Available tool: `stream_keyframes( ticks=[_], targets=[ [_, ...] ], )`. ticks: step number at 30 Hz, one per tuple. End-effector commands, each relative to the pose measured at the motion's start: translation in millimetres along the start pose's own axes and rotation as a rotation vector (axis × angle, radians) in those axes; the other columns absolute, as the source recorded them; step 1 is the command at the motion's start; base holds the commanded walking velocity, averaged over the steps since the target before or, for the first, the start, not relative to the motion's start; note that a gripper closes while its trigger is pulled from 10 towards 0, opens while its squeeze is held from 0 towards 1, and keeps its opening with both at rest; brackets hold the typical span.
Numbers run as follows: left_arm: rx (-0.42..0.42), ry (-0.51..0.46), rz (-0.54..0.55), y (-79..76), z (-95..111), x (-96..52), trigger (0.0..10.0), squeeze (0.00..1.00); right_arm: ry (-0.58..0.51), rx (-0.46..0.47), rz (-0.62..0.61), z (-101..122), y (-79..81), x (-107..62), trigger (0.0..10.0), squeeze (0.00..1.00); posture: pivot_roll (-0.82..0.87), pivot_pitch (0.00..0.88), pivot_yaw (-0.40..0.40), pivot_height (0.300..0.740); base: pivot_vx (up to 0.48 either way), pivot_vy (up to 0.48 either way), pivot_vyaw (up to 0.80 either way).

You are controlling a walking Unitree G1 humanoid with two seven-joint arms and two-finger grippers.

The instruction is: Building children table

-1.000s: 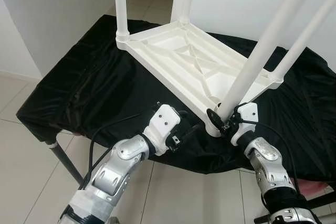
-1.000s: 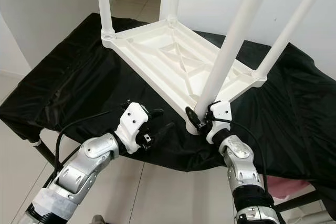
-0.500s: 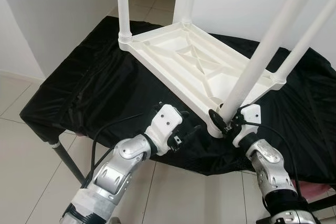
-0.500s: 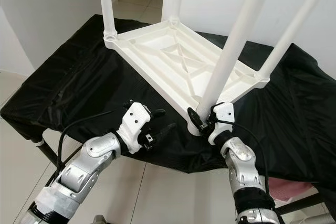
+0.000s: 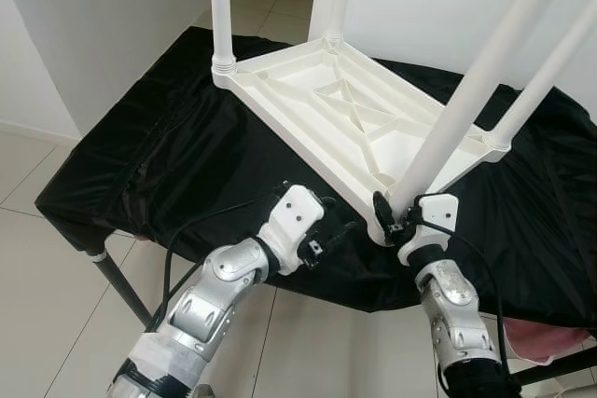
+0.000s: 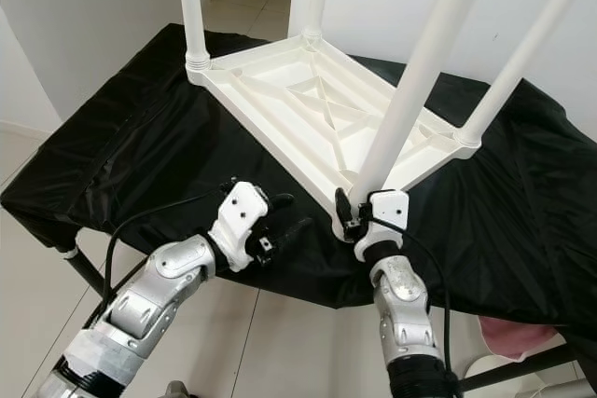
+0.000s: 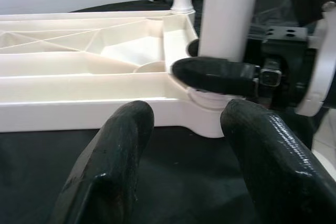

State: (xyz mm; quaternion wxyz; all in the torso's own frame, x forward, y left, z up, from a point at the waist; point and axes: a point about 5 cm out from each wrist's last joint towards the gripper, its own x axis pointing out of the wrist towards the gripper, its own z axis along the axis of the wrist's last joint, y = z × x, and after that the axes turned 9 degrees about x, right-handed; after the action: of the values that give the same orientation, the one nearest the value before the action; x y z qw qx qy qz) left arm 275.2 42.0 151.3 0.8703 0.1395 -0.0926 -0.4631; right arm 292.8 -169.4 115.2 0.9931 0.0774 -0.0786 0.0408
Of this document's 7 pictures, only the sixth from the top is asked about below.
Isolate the white plastic table top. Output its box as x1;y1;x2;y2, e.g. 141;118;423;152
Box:
187;33;483;239

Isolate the black cloth table cover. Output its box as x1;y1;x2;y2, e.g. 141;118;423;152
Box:
0;23;597;324

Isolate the white round stand base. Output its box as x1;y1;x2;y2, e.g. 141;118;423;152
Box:
466;353;597;398

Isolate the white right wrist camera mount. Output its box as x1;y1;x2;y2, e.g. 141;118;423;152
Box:
353;189;411;262

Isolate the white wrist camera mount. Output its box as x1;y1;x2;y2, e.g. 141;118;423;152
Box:
353;189;411;262
207;181;269;273

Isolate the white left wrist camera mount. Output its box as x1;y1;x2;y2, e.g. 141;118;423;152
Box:
207;181;269;273

